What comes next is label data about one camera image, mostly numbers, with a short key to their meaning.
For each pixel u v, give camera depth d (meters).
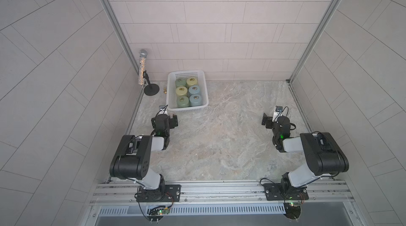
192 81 1.05
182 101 0.94
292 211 0.69
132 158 0.45
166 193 0.71
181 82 1.05
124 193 0.72
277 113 0.78
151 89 1.09
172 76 1.10
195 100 0.95
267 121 0.83
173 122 0.83
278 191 0.71
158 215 0.65
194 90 1.01
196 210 1.05
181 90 0.99
